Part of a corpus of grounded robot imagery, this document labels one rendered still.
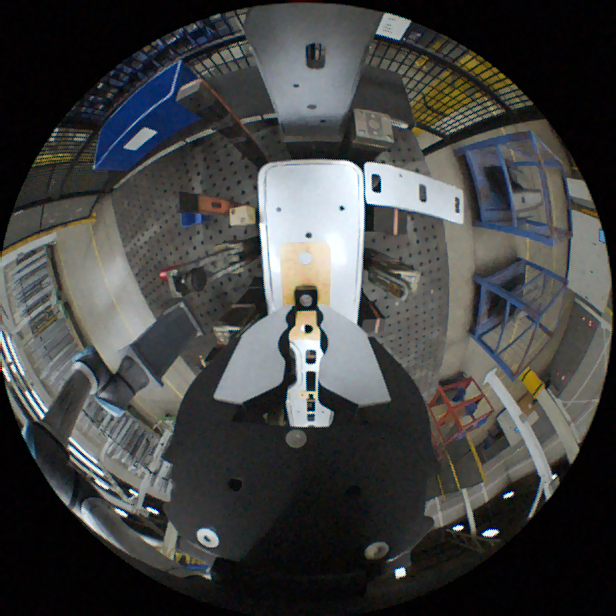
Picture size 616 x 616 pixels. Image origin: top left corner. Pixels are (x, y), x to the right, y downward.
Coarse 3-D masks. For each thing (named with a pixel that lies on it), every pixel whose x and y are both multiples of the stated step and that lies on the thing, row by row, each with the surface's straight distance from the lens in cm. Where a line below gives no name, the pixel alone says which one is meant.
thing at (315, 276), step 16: (288, 256) 13; (320, 256) 13; (288, 272) 14; (304, 272) 14; (320, 272) 14; (288, 288) 14; (304, 288) 13; (320, 288) 14; (304, 304) 14; (304, 320) 15; (304, 336) 16
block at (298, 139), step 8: (288, 136) 44; (296, 136) 44; (304, 136) 44; (312, 136) 44; (320, 136) 44; (328, 136) 44; (336, 136) 44; (288, 144) 45; (296, 144) 45; (304, 144) 45; (312, 144) 45; (320, 144) 45; (328, 144) 45; (336, 144) 45; (296, 152) 50; (304, 152) 50; (312, 152) 54; (320, 152) 51; (328, 152) 51
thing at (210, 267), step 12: (228, 252) 32; (192, 264) 25; (204, 264) 28; (216, 264) 30; (228, 264) 33; (240, 264) 35; (168, 276) 24; (180, 276) 25; (192, 276) 22; (204, 276) 23; (216, 276) 29; (180, 288) 25; (192, 288) 22
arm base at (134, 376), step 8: (128, 360) 79; (120, 368) 80; (128, 368) 78; (136, 368) 77; (120, 376) 78; (128, 376) 77; (136, 376) 77; (144, 376) 79; (128, 384) 77; (136, 384) 78; (144, 384) 82; (136, 392) 81
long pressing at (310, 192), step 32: (288, 160) 42; (320, 160) 42; (288, 192) 39; (320, 192) 39; (352, 192) 40; (288, 224) 38; (320, 224) 38; (352, 224) 39; (352, 256) 40; (352, 288) 42; (352, 320) 45; (320, 352) 50; (288, 416) 78; (320, 416) 77
